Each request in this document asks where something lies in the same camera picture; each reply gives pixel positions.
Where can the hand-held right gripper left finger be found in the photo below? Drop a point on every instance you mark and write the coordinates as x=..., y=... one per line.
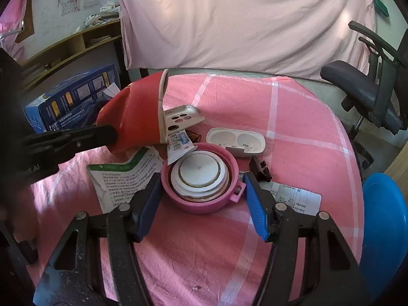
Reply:
x=149, y=204

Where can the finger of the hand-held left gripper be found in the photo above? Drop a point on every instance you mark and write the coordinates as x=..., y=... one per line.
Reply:
x=76, y=140

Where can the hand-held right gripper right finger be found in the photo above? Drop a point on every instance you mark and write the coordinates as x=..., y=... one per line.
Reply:
x=255, y=208

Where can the white green paper packet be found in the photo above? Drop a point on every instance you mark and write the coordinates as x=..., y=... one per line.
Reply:
x=127, y=178

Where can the black plastic clip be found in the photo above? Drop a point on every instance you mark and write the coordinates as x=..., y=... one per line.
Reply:
x=259, y=169

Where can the white printed paper label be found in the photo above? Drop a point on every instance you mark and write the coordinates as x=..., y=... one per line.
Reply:
x=296, y=197

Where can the pink round lid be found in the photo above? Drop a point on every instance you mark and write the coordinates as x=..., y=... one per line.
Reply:
x=197, y=170

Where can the small blue white sachet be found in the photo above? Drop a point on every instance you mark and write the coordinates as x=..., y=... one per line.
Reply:
x=178, y=145

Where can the red bowl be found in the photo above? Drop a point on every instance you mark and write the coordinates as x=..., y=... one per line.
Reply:
x=137, y=111

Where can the white earbud case tray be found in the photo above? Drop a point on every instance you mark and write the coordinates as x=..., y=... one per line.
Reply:
x=236, y=142

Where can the small brown wrapper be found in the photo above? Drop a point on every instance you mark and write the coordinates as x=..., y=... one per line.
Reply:
x=193, y=136

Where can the beige phone case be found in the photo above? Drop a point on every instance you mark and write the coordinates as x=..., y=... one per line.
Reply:
x=185, y=116

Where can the blue plastic basin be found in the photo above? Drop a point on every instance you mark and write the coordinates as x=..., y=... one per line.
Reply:
x=385, y=229

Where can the blue cardboard box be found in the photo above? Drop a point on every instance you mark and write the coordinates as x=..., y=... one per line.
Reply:
x=73, y=98

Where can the pink checked tablecloth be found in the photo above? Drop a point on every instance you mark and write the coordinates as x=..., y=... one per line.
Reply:
x=255, y=108

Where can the pink hanging cloth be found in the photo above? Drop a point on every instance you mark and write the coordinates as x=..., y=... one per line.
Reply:
x=16, y=16

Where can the pile of papers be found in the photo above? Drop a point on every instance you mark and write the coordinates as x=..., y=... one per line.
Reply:
x=102, y=16

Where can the wooden counter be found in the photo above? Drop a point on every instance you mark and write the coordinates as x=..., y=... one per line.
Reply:
x=400, y=169

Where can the black office chair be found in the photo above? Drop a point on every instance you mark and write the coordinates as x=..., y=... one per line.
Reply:
x=360, y=89

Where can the pink hanging sheet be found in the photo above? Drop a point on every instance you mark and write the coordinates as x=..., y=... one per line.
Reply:
x=242, y=22

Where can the green hanging board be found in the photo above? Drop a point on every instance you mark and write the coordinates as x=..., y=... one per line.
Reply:
x=381, y=6

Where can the wooden wall shelf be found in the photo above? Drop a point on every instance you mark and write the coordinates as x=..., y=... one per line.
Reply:
x=63, y=43

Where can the wall calendar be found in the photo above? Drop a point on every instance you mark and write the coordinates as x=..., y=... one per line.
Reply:
x=86, y=0

